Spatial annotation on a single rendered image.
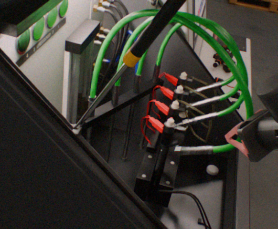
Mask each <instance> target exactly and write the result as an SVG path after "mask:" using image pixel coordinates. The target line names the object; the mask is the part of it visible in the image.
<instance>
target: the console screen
mask: <svg viewBox="0 0 278 229"><path fill-rule="evenodd" d="M204 10H205V0H192V14H194V15H196V16H199V17H202V18H203V14H204ZM195 23H196V22H195ZM196 24H197V25H199V26H201V25H200V24H198V23H196ZM197 38H198V35H197V34H196V33H195V32H192V49H195V46H196V42H197Z"/></svg>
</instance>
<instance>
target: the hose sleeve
mask: <svg viewBox="0 0 278 229"><path fill-rule="evenodd" d="M213 147H214V146H186V147H182V149H181V153H182V154H183V155H211V154H215V153H214V152H213Z"/></svg>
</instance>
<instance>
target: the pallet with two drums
mask: <svg viewBox="0 0 278 229"><path fill-rule="evenodd" d="M250 1H256V2H260V3H265V4H268V8H266V7H262V6H257V5H252V4H247V3H242V2H238V1H237V0H229V1H228V3H229V4H233V5H238V6H243V7H248V8H253V9H256V10H262V11H267V12H272V13H276V14H278V10H277V9H278V0H250Z"/></svg>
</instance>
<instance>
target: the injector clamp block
mask: <svg viewBox="0 0 278 229"><path fill-rule="evenodd" d="M185 119H187V118H186V117H185V118H182V117H180V116H179V115H178V118H177V121H176V122H181V121H183V120H185ZM166 120H167V115H165V117H164V120H163V123H162V124H163V125H164V122H165V121H166ZM161 134H162V133H161V132H160V134H159V137H158V141H157V143H156V147H155V150H154V152H149V151H148V150H145V154H144V157H143V160H142V162H141V165H140V167H139V170H138V173H137V176H136V181H135V186H134V190H133V191H134V192H135V194H136V195H137V196H138V197H139V198H140V199H141V200H142V201H146V198H147V195H148V191H149V188H152V189H156V190H158V192H157V195H156V199H155V204H156V205H159V206H163V207H166V208H167V207H168V206H169V203H170V199H171V196H172V193H163V192H160V191H159V190H173V188H174V184H175V179H176V175H177V170H178V165H179V161H180V158H181V156H176V154H175V152H174V150H175V148H176V147H177V146H183V143H184V139H185V134H186V132H184V131H181V130H177V129H175V130H174V133H173V137H172V140H179V141H180V145H177V146H173V147H169V150H168V153H167V155H166V156H165V159H164V163H163V167H162V171H161V175H160V180H159V183H158V185H156V186H155V185H153V184H152V179H153V175H154V173H155V168H156V164H157V160H158V156H159V149H160V139H161ZM146 149H147V148H146Z"/></svg>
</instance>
